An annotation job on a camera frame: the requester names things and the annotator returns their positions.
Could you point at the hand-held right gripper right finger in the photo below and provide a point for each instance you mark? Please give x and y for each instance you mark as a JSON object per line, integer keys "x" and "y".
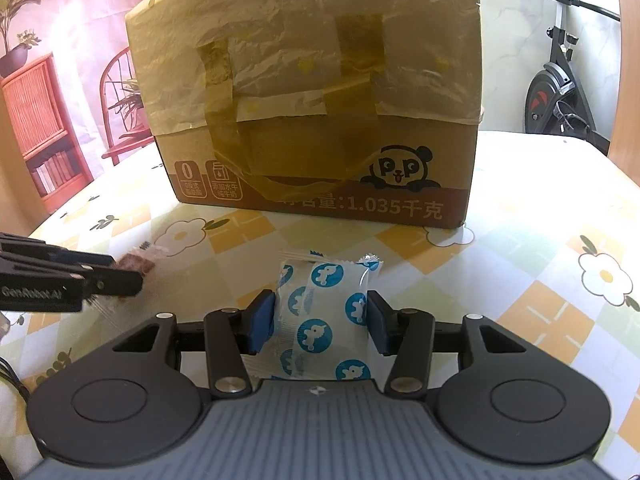
{"x": 377, "y": 322}

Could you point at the small brown clear packet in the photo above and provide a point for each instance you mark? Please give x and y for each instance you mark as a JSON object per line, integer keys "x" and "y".
{"x": 142, "y": 261}

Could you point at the wooden board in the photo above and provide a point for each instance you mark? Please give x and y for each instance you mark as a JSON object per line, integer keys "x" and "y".
{"x": 631, "y": 85}

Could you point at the floral checkered tablecloth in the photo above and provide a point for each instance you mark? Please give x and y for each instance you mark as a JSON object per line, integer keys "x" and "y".
{"x": 525, "y": 240}

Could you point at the white packet with blue print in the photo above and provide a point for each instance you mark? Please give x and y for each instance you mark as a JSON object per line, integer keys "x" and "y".
{"x": 320, "y": 300}

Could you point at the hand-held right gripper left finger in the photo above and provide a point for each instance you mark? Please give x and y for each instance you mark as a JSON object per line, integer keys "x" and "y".
{"x": 262, "y": 322}

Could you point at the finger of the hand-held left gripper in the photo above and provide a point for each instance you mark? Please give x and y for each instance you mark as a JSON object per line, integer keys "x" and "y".
{"x": 60, "y": 255}
{"x": 115, "y": 282}

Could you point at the printed wall tapestry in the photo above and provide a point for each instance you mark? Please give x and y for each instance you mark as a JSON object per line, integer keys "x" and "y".
{"x": 60, "y": 60}

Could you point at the cardboard box with plastic liner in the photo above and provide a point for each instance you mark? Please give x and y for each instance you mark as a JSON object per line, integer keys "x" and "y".
{"x": 300, "y": 35}

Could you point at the black exercise bike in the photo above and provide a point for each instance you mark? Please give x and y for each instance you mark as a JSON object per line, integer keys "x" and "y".
{"x": 547, "y": 95}

